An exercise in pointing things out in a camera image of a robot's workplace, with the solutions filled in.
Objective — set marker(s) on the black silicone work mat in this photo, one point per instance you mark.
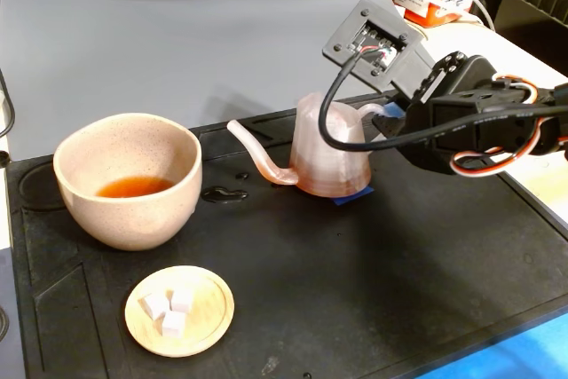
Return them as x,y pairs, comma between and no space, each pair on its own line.
355,286

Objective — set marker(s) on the round wooden coaster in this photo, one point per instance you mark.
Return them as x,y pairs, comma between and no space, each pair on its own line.
208,308

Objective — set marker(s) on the translucent pink printed kettle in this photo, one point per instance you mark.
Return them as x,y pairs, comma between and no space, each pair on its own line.
310,166

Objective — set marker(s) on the speckled beige ceramic cup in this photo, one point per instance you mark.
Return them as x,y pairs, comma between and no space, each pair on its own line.
133,223

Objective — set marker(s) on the spilled tea puddle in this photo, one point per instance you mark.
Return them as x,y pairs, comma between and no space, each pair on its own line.
222,195

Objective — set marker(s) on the black round knob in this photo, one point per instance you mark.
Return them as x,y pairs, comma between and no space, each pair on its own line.
3,159

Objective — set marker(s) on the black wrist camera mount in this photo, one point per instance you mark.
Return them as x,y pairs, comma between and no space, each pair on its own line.
346,37

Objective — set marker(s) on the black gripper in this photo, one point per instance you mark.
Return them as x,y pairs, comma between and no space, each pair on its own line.
421,116

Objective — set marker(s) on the small blue tape piece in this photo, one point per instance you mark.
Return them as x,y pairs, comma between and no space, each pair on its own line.
350,199

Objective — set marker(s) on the grey desk pad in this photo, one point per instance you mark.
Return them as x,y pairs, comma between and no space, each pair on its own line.
9,330

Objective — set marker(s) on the white sugar cube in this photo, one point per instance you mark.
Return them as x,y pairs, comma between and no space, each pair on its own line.
173,325
182,300
155,305

